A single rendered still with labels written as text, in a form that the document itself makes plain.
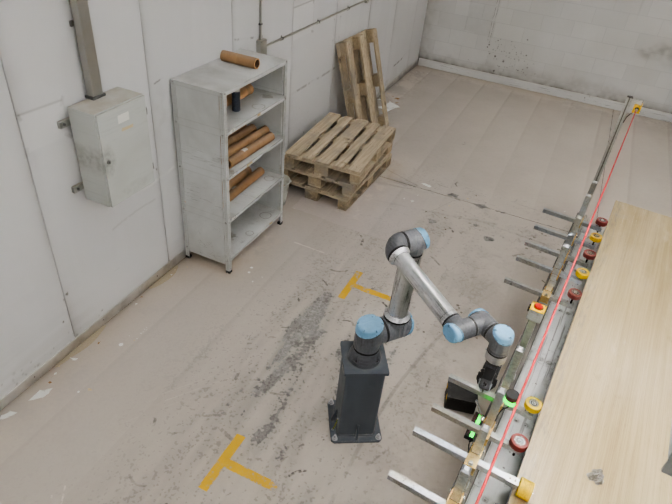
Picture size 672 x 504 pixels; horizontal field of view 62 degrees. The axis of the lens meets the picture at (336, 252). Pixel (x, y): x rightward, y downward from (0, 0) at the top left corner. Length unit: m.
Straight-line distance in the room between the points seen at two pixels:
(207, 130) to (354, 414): 2.19
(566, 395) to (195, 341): 2.50
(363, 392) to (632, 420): 1.38
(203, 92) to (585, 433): 3.07
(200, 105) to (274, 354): 1.82
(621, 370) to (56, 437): 3.20
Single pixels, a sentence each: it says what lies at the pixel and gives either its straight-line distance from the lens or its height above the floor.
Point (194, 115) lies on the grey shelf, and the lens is 4.20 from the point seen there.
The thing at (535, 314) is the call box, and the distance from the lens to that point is 2.94.
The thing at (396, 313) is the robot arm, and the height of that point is 0.93.
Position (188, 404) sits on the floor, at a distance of 3.84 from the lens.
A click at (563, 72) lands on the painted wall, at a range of 9.77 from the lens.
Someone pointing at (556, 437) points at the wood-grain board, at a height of 0.90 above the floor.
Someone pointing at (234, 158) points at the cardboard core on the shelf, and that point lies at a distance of 4.40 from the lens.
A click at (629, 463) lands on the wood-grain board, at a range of 2.93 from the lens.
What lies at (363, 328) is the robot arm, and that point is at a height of 0.86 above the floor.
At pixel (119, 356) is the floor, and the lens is 4.21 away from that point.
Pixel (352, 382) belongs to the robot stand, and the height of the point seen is 0.51.
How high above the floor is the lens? 2.99
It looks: 36 degrees down
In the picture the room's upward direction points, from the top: 6 degrees clockwise
